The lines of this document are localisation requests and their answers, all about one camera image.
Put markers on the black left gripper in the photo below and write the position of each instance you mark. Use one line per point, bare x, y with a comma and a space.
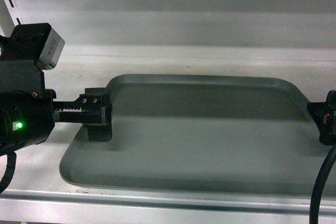
26, 108

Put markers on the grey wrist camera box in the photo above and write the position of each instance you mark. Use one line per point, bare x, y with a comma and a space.
51, 52

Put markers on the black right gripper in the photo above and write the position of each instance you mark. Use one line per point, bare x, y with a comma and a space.
323, 114

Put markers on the white slotted shelf upright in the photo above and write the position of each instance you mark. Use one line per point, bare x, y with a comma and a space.
10, 17

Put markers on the grey metal serving tray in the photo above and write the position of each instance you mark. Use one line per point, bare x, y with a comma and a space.
201, 133

